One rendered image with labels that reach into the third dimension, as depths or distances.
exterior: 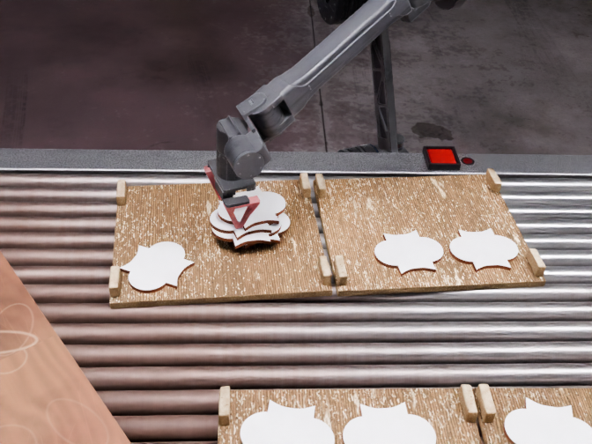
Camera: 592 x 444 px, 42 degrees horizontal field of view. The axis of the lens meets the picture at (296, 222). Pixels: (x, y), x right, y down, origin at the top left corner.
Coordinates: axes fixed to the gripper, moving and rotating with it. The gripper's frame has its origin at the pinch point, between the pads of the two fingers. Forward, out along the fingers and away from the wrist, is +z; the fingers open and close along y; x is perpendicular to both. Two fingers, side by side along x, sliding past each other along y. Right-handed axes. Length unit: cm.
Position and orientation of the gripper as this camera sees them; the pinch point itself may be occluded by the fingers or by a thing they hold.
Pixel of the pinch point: (231, 210)
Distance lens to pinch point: 151.6
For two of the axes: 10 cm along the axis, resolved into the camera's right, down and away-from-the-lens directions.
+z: -0.7, 7.7, 6.3
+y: 3.9, 6.0, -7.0
